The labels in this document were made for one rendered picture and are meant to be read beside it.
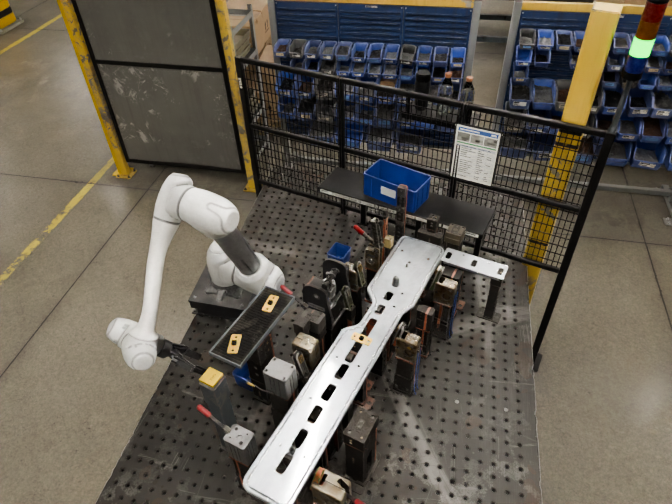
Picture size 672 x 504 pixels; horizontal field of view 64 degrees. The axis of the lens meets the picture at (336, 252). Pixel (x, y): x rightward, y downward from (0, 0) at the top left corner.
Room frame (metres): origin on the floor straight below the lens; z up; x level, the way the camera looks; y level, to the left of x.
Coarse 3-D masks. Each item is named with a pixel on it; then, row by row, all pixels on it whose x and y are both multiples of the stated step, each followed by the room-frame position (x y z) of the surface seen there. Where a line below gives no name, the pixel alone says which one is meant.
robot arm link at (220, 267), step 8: (208, 248) 1.89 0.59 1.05; (216, 248) 1.87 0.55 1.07; (208, 256) 1.85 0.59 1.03; (216, 256) 1.83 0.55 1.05; (224, 256) 1.83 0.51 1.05; (208, 264) 1.85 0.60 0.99; (216, 264) 1.82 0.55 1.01; (224, 264) 1.81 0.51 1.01; (232, 264) 1.81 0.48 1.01; (216, 272) 1.82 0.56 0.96; (224, 272) 1.80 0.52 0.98; (216, 280) 1.83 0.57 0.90; (224, 280) 1.81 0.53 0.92
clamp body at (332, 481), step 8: (328, 472) 0.79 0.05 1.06; (328, 480) 0.77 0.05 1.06; (336, 480) 0.77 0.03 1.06; (344, 480) 0.77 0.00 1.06; (312, 488) 0.75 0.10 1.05; (320, 488) 0.74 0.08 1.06; (328, 488) 0.74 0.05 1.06; (336, 488) 0.74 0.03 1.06; (344, 488) 0.76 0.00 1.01; (320, 496) 0.74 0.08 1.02; (328, 496) 0.72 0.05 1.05; (336, 496) 0.72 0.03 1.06; (344, 496) 0.72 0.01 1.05
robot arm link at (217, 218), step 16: (192, 192) 1.60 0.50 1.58; (208, 192) 1.60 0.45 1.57; (192, 208) 1.53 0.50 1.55; (208, 208) 1.52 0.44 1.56; (224, 208) 1.53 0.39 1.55; (192, 224) 1.53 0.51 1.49; (208, 224) 1.49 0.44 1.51; (224, 224) 1.49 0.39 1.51; (224, 240) 1.58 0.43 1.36; (240, 240) 1.64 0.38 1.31; (240, 256) 1.64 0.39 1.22; (256, 256) 1.74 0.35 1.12; (240, 272) 1.73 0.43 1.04; (256, 272) 1.71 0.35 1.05; (272, 272) 1.75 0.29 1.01; (256, 288) 1.70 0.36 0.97
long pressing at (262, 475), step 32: (416, 256) 1.83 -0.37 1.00; (384, 288) 1.63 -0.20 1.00; (416, 288) 1.63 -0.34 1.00; (384, 320) 1.45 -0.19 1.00; (320, 384) 1.16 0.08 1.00; (352, 384) 1.15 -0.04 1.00; (288, 416) 1.03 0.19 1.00; (320, 416) 1.03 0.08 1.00; (288, 448) 0.91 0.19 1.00; (320, 448) 0.91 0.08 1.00; (256, 480) 0.81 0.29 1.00; (288, 480) 0.80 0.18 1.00
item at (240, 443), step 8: (232, 432) 0.94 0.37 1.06; (240, 432) 0.94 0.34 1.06; (248, 432) 0.94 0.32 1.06; (224, 440) 0.92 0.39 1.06; (232, 440) 0.92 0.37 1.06; (240, 440) 0.91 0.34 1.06; (248, 440) 0.91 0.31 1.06; (232, 448) 0.90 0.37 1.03; (240, 448) 0.89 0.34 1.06; (248, 448) 0.90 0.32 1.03; (256, 448) 0.93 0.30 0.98; (232, 456) 0.91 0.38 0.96; (240, 456) 0.89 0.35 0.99; (248, 456) 0.89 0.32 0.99; (256, 456) 0.93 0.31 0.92; (240, 464) 0.91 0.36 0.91; (248, 464) 0.88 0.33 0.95; (240, 472) 0.91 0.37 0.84; (240, 480) 0.92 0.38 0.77; (240, 488) 0.92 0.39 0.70
